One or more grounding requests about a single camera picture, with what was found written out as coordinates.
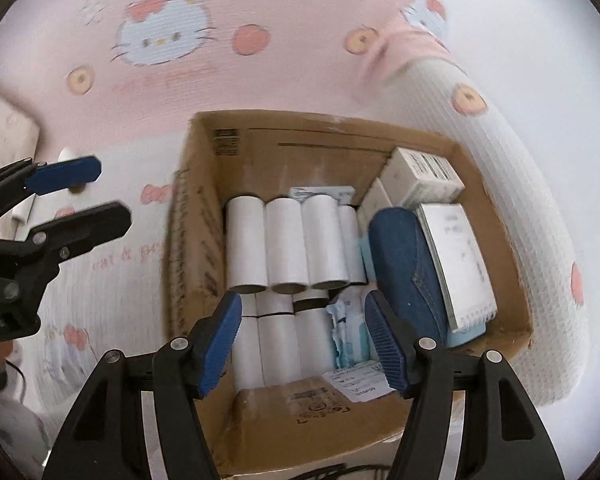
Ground white cardboard tube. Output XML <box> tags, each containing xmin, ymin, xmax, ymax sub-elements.
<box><xmin>12</xmin><ymin>194</ymin><xmax>36</xmax><ymax>224</ymax></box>
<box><xmin>57</xmin><ymin>146</ymin><xmax>87</xmax><ymax>195</ymax></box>

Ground pink patterned pillow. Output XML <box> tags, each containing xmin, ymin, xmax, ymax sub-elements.
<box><xmin>0</xmin><ymin>97</ymin><xmax>40</xmax><ymax>168</ymax></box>

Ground white shipping label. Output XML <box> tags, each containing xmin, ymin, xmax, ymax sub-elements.
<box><xmin>322</xmin><ymin>361</ymin><xmax>393</xmax><ymax>403</ymax></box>

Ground white booklet box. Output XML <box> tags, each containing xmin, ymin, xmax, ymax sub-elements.
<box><xmin>416</xmin><ymin>204</ymin><xmax>498</xmax><ymax>333</ymax></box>

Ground white tube lower row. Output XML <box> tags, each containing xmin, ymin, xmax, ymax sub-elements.
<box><xmin>232</xmin><ymin>295</ymin><xmax>264</xmax><ymax>392</ymax></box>
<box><xmin>257</xmin><ymin>290</ymin><xmax>302</xmax><ymax>387</ymax></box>
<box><xmin>292</xmin><ymin>288</ymin><xmax>336</xmax><ymax>378</ymax></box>

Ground blue white tissue pack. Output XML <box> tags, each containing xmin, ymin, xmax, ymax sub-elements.
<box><xmin>326</xmin><ymin>286</ymin><xmax>379</xmax><ymax>370</ymax></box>

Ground blue denim pouch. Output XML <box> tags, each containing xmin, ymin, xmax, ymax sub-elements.
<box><xmin>368</xmin><ymin>207</ymin><xmax>449</xmax><ymax>344</ymax></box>

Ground white tube in box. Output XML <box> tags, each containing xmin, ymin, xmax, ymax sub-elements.
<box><xmin>338</xmin><ymin>205</ymin><xmax>367</xmax><ymax>284</ymax></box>
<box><xmin>301</xmin><ymin>195</ymin><xmax>349</xmax><ymax>289</ymax></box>
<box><xmin>265</xmin><ymin>197</ymin><xmax>309</xmax><ymax>295</ymax></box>
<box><xmin>226</xmin><ymin>196</ymin><xmax>268</xmax><ymax>294</ymax></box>

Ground brown cardboard box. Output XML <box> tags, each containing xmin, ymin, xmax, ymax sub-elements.
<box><xmin>162</xmin><ymin>110</ymin><xmax>532</xmax><ymax>478</ymax></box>

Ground small white box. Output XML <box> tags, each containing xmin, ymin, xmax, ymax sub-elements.
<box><xmin>356</xmin><ymin>178</ymin><xmax>392</xmax><ymax>234</ymax></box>

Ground white product box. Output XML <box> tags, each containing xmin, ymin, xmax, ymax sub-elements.
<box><xmin>379</xmin><ymin>148</ymin><xmax>465</xmax><ymax>209</ymax></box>

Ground pink Hello Kitty blanket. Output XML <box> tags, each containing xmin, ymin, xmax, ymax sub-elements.
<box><xmin>0</xmin><ymin>0</ymin><xmax>594</xmax><ymax>480</ymax></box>

